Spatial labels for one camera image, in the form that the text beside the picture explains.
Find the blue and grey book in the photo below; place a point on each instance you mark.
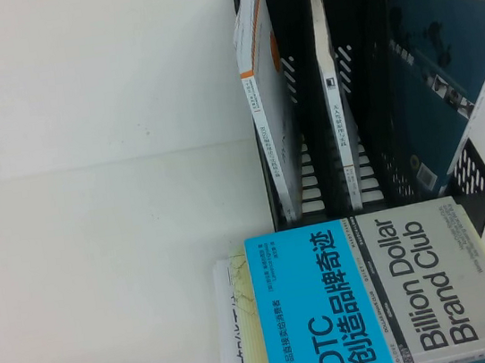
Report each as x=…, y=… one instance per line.
x=330, y=291

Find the black plastic book stand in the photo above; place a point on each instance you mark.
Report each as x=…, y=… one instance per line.
x=318, y=134

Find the thin white paperback book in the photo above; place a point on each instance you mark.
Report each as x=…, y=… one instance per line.
x=337, y=132

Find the white book with orange stripe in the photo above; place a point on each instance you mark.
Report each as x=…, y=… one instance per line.
x=260, y=52

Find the yellow-green mechanisms book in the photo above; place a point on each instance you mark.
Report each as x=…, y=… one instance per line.
x=247, y=325

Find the white book with black lettering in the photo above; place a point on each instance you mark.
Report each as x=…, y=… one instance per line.
x=227, y=328

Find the dark teal large book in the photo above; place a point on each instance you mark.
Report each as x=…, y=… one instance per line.
x=435, y=73

